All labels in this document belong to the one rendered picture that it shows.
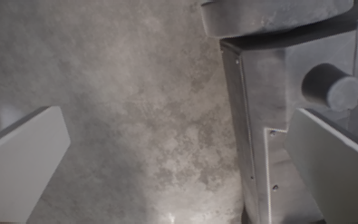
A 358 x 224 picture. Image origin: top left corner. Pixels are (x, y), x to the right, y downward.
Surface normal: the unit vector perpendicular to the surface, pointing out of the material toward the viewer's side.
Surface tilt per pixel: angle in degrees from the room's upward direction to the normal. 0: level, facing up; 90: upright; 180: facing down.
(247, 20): 37
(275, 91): 45
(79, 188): 0
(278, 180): 0
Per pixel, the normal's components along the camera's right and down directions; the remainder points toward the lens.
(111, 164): 0.05, 0.43
